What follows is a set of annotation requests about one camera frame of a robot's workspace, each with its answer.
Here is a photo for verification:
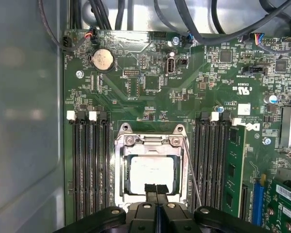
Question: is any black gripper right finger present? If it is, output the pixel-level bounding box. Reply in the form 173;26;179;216
157;184;264;233

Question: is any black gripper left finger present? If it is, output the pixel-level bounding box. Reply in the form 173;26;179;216
53;183;158;233

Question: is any silver CPU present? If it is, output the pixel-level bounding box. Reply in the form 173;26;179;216
129;156;177;196

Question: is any wire locking lever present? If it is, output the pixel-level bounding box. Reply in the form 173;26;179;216
182;138;202;208

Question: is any metal socket cover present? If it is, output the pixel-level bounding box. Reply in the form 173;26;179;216
118;133;185;200

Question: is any CPU socket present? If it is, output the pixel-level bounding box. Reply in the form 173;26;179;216
113;123;190;212

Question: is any black RAM slot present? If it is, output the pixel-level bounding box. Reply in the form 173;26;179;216
193;111;210;213
88;110;102;216
77;111;92;218
204;111;220;212
66;110;82;218
214;111;231;212
98;111;112;212

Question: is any black expansion slot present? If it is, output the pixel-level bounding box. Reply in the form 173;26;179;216
240;183;248;220

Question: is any green RAM stick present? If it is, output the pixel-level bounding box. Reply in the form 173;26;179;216
222;125;247;218

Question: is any blue expansion slot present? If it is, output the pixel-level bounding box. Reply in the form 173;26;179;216
252;172;266;228

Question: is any green motherboard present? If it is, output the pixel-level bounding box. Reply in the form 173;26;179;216
63;29;291;233

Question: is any open black PC case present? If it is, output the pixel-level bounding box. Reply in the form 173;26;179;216
0;0;291;233

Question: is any internal USB port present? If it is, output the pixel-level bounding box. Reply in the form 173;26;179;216
165;57;177;75

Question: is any silver capacitor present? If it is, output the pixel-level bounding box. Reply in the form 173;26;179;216
264;94;278;105

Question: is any round coin cell battery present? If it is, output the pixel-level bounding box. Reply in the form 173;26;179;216
91;48;115;72

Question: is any thick black cable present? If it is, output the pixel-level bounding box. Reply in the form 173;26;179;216
155;0;291;43
88;0;112;31

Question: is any thin black wire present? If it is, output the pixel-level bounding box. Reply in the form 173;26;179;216
38;0;88;53

